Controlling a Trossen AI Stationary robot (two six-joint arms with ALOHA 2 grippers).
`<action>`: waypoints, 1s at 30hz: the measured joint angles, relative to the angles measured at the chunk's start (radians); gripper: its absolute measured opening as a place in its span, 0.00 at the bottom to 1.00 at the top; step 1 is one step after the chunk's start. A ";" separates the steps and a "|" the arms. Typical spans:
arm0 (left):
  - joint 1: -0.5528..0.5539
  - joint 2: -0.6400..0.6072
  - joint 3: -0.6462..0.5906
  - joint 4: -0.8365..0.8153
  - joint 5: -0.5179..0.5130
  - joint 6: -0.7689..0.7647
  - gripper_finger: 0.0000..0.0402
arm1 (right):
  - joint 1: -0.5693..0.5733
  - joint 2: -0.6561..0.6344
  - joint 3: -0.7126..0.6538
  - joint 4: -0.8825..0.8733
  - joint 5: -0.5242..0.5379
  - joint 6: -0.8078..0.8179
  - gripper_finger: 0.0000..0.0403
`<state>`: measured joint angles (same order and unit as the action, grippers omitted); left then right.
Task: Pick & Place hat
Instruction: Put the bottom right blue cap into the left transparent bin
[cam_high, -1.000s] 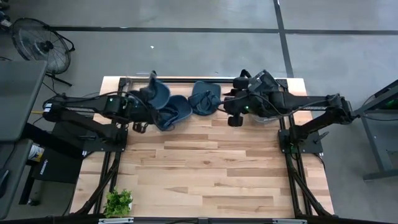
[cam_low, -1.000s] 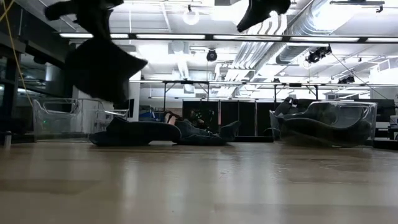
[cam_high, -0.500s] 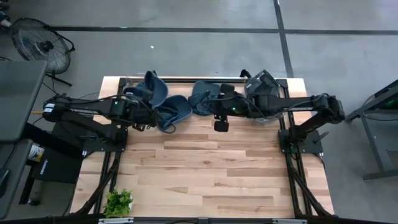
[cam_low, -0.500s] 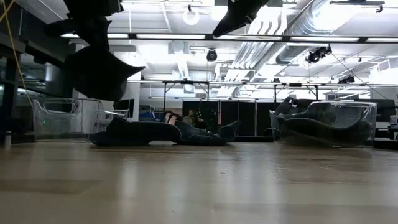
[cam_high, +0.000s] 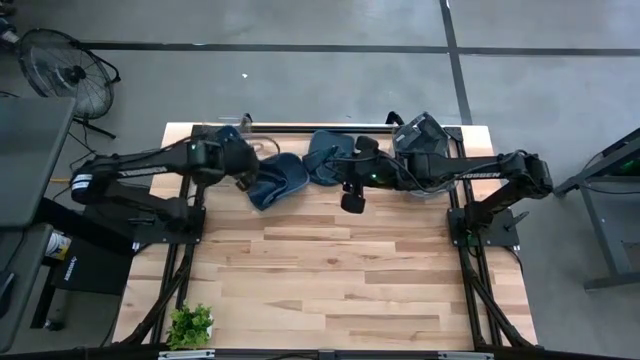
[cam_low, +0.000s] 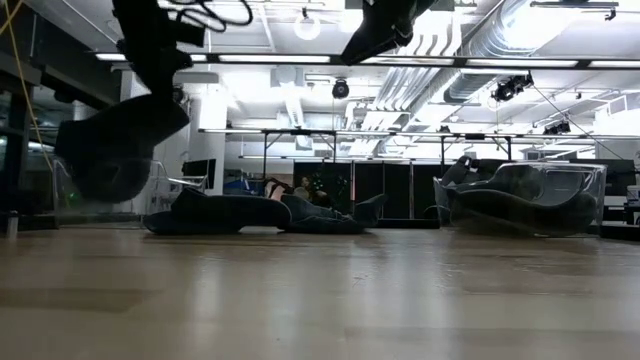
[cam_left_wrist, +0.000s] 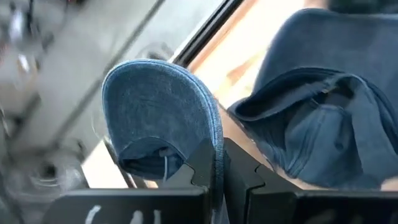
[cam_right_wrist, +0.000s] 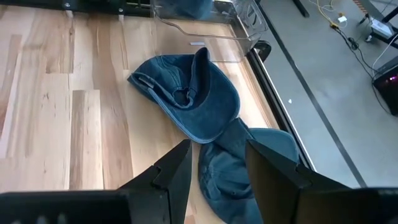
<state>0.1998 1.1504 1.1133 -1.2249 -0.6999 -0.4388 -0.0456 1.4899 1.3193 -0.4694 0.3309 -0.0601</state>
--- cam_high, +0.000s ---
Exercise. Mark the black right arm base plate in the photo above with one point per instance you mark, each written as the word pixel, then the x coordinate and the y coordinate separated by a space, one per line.
pixel 500 239

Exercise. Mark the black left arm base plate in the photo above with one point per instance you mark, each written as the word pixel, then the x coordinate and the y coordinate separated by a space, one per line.
pixel 160 236

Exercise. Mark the medium blue bucket hat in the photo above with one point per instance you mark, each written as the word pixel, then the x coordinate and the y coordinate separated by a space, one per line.
pixel 322 160

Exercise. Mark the white can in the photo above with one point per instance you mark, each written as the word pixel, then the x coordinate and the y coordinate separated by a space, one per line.
pixel 57 245

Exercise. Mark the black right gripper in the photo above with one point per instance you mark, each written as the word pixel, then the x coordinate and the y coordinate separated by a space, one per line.
pixel 375 172

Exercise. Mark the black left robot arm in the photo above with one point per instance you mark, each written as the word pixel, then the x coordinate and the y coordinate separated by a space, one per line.
pixel 145 170

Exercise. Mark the silver metal bracket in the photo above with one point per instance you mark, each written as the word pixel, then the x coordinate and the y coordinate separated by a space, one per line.
pixel 187 355
pixel 465 356

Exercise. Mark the black clamp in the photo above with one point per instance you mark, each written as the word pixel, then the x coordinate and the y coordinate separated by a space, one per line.
pixel 246 119
pixel 395 117

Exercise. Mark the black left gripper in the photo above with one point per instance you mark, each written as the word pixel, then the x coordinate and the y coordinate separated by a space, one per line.
pixel 240 157

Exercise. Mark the black floor fan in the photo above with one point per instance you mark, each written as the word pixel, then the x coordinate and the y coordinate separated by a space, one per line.
pixel 72 75

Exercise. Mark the small green potted plant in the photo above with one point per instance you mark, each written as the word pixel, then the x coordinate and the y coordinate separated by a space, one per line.
pixel 190 327

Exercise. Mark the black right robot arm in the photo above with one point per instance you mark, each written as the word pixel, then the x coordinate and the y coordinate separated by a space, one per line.
pixel 480 172

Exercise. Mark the black box with white logo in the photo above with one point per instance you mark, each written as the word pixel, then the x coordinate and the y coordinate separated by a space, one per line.
pixel 95 270

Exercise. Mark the dark grey metal table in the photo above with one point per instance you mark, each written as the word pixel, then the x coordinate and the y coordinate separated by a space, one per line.
pixel 605 230

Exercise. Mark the large grey desk top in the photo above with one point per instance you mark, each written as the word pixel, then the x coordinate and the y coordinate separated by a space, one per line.
pixel 30 160

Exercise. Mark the narrow grey desk top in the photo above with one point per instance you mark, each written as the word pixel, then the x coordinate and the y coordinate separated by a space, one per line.
pixel 30 250

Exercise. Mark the dark blue denim hat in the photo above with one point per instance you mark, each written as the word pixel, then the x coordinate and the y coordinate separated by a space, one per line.
pixel 280 182

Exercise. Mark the black aluminium frame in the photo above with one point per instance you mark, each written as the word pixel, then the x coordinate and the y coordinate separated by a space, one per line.
pixel 290 129

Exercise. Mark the plain black control box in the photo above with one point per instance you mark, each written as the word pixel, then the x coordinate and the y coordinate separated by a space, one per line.
pixel 100 220

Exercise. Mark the black desk leg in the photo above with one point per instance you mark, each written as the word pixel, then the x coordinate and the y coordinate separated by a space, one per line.
pixel 47 310

